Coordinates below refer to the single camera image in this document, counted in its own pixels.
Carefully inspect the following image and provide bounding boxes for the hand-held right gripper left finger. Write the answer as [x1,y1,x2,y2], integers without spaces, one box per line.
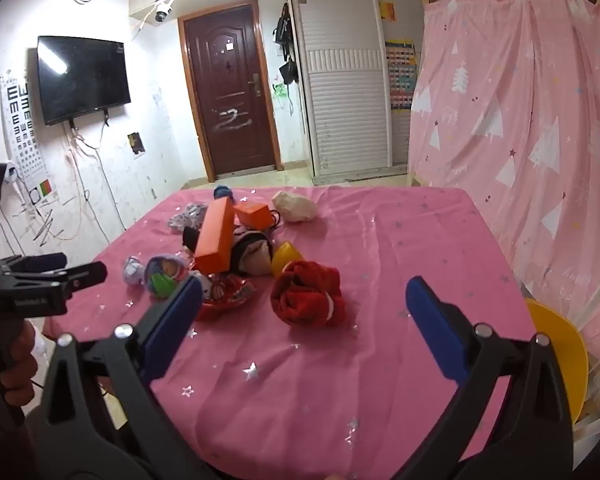
[30,275,216,480]

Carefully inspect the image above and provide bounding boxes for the colourful grid wall poster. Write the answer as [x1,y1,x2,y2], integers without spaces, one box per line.
[385,39,417,110]

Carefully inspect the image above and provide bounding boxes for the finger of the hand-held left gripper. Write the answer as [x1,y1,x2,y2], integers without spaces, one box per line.
[45,261,108,293]
[0,254,69,277]

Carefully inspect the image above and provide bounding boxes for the white security camera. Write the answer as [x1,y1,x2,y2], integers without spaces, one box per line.
[150,0,181,23]

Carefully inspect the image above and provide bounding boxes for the white crumpled sock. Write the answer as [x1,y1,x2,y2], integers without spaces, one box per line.
[272,190,317,223]

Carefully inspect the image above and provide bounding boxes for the pink tree print curtain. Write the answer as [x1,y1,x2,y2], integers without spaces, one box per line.
[407,0,600,386]

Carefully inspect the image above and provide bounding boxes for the red cloth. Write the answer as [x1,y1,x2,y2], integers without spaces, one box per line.
[270,260,346,331]

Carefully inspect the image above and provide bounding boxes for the yellow plastic basin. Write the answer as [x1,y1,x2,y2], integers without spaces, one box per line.
[525,298,590,426]

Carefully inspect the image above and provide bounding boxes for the person's left hand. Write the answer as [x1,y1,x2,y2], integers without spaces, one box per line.
[0,319,38,403]

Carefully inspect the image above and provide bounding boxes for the red snack wrapper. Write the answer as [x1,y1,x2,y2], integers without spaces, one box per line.
[195,272,257,322]

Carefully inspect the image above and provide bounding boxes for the small orange box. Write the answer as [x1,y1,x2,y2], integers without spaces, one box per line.
[233,202,272,231]

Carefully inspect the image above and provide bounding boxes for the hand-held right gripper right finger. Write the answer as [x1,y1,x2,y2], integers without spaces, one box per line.
[395,275,576,480]

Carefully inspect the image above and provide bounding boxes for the dark brown door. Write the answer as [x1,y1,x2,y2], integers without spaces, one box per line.
[178,0,282,183]

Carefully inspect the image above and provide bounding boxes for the pink starred tablecloth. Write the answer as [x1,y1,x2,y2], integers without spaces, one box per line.
[45,186,536,480]

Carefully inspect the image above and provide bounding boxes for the black hanging bag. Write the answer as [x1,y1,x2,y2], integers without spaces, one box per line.
[279,57,299,86]
[275,2,295,46]

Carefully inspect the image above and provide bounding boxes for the black wall television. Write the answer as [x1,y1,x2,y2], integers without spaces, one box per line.
[36,36,132,126]

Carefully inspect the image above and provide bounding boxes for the white wall cable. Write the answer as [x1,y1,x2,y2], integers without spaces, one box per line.
[65,125,126,241]

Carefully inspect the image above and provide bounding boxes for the colourful rolled sock green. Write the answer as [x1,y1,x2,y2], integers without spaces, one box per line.
[144,254,187,299]

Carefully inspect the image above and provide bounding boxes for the tall orange box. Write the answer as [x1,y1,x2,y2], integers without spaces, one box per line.
[195,196,237,276]

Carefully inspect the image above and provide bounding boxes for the eye chart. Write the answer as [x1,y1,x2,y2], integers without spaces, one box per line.
[0,75,51,206]

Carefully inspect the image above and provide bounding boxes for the white louvered wardrobe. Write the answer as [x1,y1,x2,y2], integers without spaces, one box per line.
[287,0,426,186]

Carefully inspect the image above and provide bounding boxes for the black and white cloth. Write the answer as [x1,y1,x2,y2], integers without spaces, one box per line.
[182,225,276,277]

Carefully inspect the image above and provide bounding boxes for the small grey white sock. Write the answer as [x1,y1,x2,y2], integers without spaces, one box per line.
[123,256,146,286]

